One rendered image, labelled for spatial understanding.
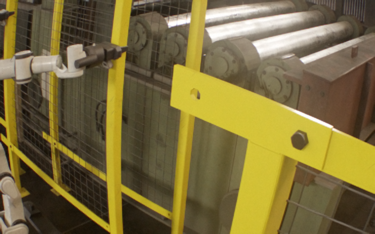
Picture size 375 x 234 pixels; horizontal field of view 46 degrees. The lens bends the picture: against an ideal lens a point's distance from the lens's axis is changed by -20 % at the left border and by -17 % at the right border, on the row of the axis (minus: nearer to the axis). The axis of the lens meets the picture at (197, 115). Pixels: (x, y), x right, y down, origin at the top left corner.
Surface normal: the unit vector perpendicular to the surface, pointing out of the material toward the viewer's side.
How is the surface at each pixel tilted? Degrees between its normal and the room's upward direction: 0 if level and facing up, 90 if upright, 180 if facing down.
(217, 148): 90
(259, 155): 90
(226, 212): 90
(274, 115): 90
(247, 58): 62
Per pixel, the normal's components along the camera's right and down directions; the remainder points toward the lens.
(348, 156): -0.63, 0.27
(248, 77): 0.77, 0.33
